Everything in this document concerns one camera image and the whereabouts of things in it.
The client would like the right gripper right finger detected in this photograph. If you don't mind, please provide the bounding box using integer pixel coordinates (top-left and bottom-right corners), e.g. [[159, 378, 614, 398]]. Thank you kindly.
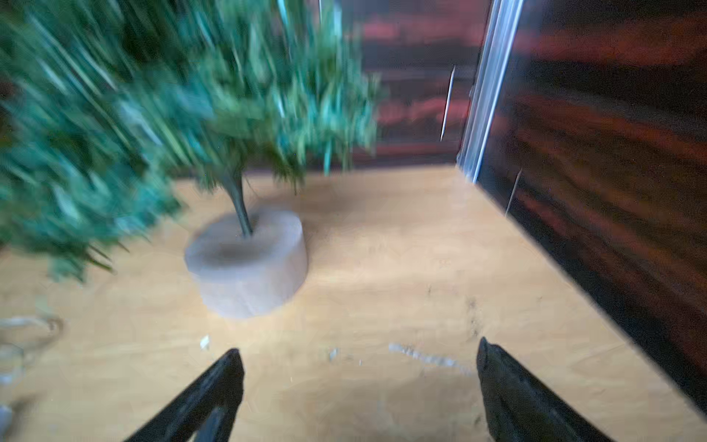
[[477, 338, 610, 441]]

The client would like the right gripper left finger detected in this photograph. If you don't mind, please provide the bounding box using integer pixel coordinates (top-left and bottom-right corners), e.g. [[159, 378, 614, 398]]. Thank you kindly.
[[128, 348, 245, 441]]

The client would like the decorated christmas tree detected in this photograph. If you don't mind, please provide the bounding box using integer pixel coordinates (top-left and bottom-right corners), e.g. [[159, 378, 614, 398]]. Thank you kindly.
[[1, 1, 380, 319]]

